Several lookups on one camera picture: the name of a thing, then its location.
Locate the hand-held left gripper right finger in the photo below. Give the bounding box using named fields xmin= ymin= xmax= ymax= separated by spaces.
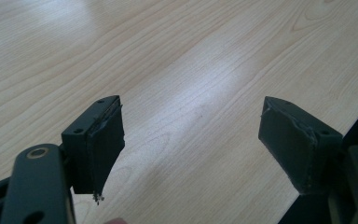
xmin=257 ymin=95 xmax=345 ymax=196

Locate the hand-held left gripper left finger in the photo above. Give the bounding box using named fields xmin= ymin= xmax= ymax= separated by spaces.
xmin=61 ymin=94 xmax=126 ymax=205

